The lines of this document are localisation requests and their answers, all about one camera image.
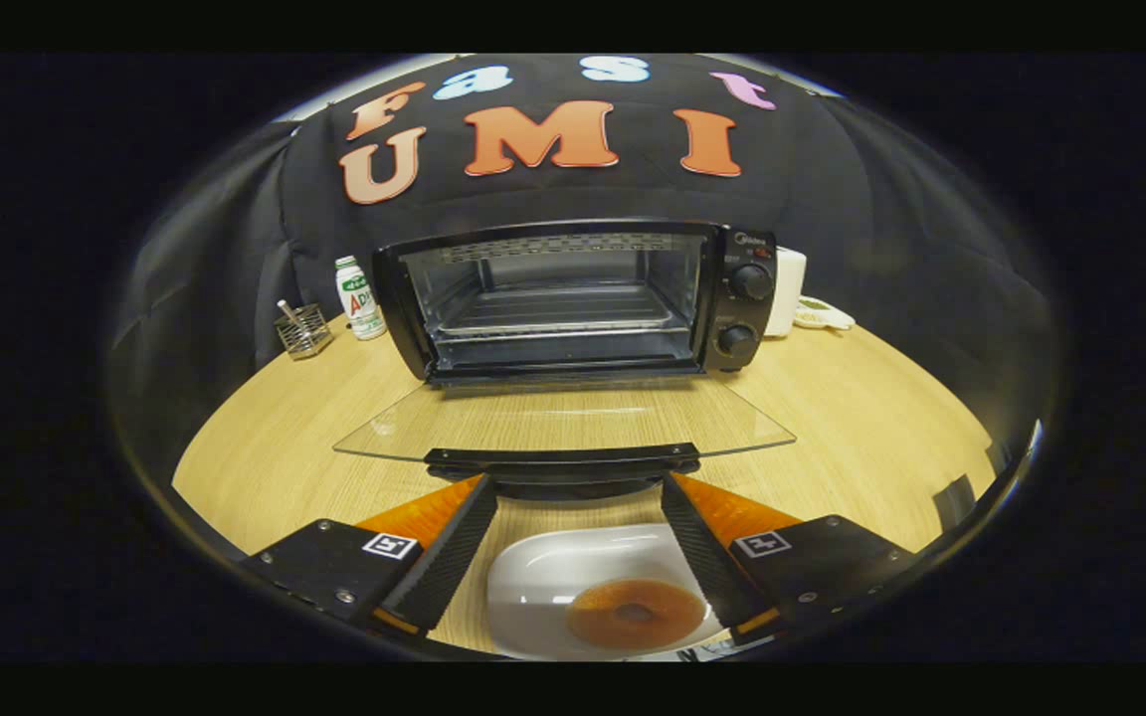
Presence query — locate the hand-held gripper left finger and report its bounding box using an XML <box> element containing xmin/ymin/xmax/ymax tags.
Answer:
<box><xmin>238</xmin><ymin>473</ymin><xmax>500</xmax><ymax>637</ymax></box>

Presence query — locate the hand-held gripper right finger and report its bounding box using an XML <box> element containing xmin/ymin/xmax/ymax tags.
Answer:
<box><xmin>660</xmin><ymin>471</ymin><xmax>920</xmax><ymax>645</ymax></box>

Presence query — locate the glazed brown donut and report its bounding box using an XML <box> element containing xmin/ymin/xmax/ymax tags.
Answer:
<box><xmin>566</xmin><ymin>578</ymin><xmax>708</xmax><ymax>655</ymax></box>

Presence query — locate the black toaster oven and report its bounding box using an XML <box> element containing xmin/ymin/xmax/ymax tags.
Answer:
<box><xmin>332</xmin><ymin>219</ymin><xmax>798</xmax><ymax>500</ymax></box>

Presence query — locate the white plate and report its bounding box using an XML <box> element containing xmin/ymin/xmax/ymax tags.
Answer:
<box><xmin>486</xmin><ymin>524</ymin><xmax>728</xmax><ymax>660</ymax></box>

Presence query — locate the small white dish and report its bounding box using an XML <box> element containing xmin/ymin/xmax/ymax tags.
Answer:
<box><xmin>794</xmin><ymin>295</ymin><xmax>857</xmax><ymax>332</ymax></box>

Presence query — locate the white bottle green cap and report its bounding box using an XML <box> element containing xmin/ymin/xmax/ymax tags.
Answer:
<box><xmin>334</xmin><ymin>256</ymin><xmax>388</xmax><ymax>342</ymax></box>

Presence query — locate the white boxy appliance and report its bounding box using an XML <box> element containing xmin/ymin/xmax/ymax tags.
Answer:
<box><xmin>765</xmin><ymin>247</ymin><xmax>809</xmax><ymax>339</ymax></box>

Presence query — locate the metal wire holder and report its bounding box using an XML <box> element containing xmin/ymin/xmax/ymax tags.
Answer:
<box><xmin>273</xmin><ymin>302</ymin><xmax>335</xmax><ymax>360</ymax></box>

